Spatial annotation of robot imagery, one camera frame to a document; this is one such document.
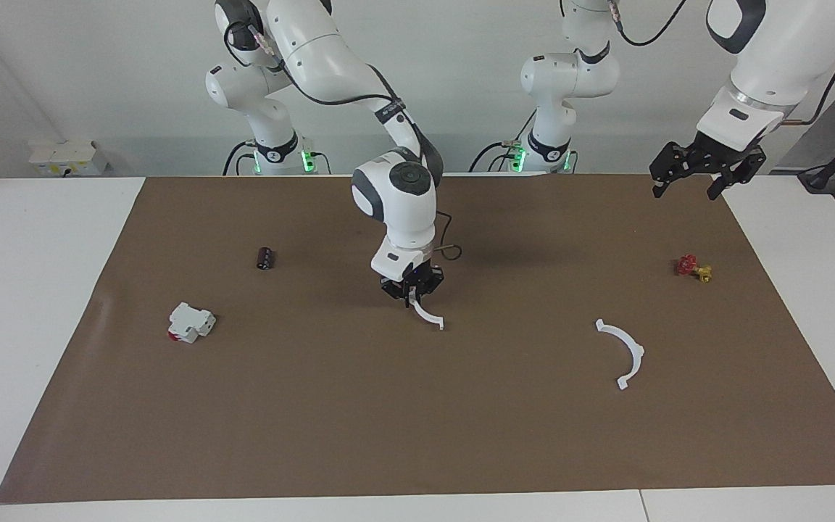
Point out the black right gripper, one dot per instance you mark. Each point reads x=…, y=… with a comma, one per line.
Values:
x=425, y=279

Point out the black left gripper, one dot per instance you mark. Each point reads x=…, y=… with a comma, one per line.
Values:
x=715, y=158

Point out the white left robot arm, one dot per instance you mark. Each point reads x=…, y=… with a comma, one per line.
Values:
x=787, y=51

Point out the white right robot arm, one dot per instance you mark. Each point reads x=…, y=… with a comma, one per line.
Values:
x=396, y=196

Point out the red and yellow valve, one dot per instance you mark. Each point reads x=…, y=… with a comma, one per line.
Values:
x=687, y=265

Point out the brown table mat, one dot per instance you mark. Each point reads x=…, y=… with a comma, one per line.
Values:
x=417, y=435

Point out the black cylindrical capacitor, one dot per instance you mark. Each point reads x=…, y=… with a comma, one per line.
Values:
x=266, y=259

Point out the white circuit breaker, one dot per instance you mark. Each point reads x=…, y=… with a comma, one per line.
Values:
x=189, y=321

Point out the white power strip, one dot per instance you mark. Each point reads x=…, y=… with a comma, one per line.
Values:
x=62, y=158

